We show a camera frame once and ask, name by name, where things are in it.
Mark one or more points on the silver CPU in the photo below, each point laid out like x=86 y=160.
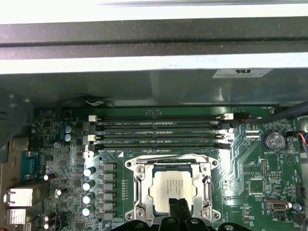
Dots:
x=166 y=185

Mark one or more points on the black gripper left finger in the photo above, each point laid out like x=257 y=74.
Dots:
x=173 y=209

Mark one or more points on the blue capacitor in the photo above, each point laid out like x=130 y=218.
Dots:
x=68 y=137
x=68 y=129

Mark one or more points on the blue port connector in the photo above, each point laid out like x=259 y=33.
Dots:
x=32 y=166

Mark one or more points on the CPU socket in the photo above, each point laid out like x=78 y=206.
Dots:
x=128 y=163

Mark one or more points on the grey plastic fan duct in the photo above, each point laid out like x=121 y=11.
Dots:
x=14 y=120

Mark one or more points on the metal socket cover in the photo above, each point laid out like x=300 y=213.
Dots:
x=144 y=176

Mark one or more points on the open black PC case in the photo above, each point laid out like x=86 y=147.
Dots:
x=154 y=89

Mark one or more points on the round coin cell battery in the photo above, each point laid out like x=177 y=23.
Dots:
x=274 y=140

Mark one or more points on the white case label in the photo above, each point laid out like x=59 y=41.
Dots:
x=243 y=73

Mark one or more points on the white RAM slot latch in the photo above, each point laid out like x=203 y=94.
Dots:
x=91 y=137
x=92 y=118

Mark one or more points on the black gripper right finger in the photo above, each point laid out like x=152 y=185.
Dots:
x=185 y=209

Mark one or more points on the silver rear port block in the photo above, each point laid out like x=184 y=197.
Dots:
x=20 y=196
x=16 y=216

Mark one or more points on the white fan connector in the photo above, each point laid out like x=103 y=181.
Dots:
x=230 y=136
x=229 y=116

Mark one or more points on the silver capacitor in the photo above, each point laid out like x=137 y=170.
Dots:
x=87 y=185
x=87 y=199
x=86 y=211
x=88 y=171

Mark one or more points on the silver internal USB port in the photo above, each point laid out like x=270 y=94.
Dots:
x=278 y=206

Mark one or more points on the black RAM slot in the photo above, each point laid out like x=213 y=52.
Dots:
x=158 y=137
x=158 y=118
x=158 y=145
x=158 y=128

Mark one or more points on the green motherboard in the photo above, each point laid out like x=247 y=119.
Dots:
x=250 y=168

